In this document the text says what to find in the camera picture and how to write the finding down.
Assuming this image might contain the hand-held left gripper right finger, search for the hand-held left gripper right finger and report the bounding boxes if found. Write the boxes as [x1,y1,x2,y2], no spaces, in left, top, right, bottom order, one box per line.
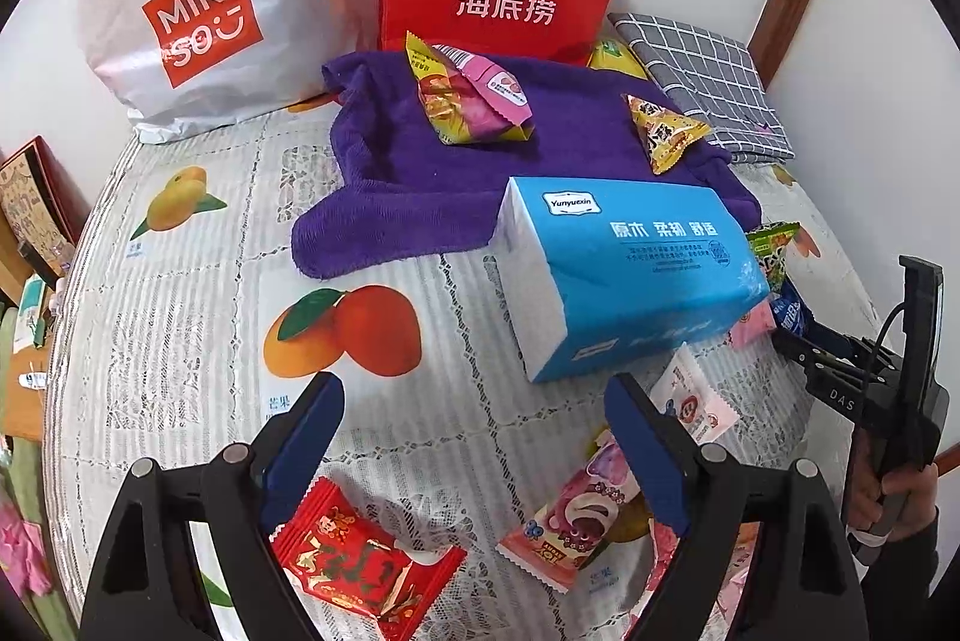
[604,373,863,641]

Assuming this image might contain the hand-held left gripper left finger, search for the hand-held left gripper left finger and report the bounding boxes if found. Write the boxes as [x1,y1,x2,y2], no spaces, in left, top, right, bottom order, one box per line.
[79,371,346,641]

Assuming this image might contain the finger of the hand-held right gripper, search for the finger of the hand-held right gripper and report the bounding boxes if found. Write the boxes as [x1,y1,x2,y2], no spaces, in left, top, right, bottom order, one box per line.
[804,311,880,363]
[772,327,835,381]

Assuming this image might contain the small blue snack packet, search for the small blue snack packet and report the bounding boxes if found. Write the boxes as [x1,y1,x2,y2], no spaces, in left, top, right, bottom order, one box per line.
[771,294,809,336]

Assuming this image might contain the plain pink snack packet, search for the plain pink snack packet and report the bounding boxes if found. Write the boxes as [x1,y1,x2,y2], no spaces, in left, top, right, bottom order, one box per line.
[729,299,777,351]

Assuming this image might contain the white and pink snack packet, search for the white and pink snack packet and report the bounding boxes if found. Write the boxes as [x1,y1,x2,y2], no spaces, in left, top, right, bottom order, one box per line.
[649,345,740,443]

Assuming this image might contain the pink bear print snack packet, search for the pink bear print snack packet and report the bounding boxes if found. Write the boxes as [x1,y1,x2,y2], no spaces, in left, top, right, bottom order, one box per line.
[497,427,653,593]

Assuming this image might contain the pale pink snack packet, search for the pale pink snack packet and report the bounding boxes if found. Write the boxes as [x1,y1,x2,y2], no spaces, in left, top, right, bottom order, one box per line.
[649,521,758,641]

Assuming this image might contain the person's right forearm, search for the person's right forearm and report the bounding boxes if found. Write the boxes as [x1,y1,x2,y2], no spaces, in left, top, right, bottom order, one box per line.
[847,506,947,641]

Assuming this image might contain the person's right hand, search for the person's right hand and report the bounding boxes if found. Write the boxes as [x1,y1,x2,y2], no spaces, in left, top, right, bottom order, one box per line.
[844,442,942,537]

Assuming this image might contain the red snack packet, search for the red snack packet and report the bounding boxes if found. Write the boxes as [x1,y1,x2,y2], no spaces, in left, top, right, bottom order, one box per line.
[270,476,467,641]

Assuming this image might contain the fruit print tablecloth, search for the fruit print tablecloth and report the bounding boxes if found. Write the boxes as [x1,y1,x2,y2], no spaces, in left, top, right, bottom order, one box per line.
[41,93,886,641]

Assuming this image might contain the blue tissue pack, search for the blue tissue pack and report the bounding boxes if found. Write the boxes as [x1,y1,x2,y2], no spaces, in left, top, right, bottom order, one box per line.
[497,176,772,385]

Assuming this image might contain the yellow triangular snack packet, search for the yellow triangular snack packet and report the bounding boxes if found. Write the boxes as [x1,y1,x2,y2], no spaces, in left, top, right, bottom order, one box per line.
[626,93,712,175]

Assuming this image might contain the purple towel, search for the purple towel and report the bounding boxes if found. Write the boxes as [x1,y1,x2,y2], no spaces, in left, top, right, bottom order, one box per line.
[291,50,764,280]

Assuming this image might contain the pink floral cloth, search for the pink floral cloth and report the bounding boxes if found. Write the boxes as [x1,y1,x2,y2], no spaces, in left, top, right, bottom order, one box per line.
[0,303,76,641]

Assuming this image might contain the grey checked cloth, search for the grey checked cloth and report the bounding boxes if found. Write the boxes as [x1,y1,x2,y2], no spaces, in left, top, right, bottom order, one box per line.
[607,12,796,163]

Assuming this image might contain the yellow green snack packet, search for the yellow green snack packet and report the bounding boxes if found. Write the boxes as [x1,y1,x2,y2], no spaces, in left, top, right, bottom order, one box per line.
[587,37,650,81]

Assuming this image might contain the patterned red framed box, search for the patterned red framed box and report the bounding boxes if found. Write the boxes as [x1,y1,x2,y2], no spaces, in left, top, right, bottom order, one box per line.
[0,137,83,304]

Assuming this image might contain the pink and yellow snack packet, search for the pink and yellow snack packet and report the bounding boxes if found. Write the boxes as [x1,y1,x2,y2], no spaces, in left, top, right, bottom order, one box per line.
[405,29,537,148]

